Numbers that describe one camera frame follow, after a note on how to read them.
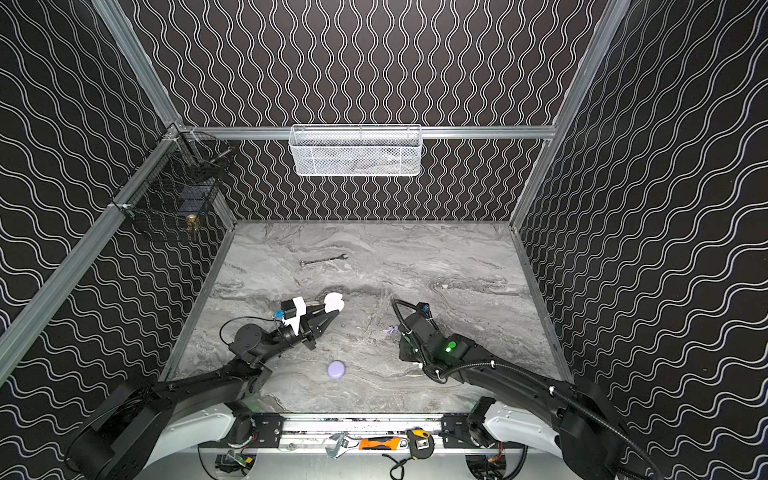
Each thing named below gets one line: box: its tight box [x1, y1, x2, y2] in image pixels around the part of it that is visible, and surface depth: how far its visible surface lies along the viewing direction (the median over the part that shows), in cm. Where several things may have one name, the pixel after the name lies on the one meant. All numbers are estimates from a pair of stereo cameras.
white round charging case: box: [324, 292, 345, 313], surface depth 73 cm
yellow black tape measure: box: [406, 427, 435, 460], surface depth 72 cm
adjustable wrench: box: [325, 432, 349, 458], surface depth 74 cm
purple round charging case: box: [327, 360, 346, 379], surface depth 85 cm
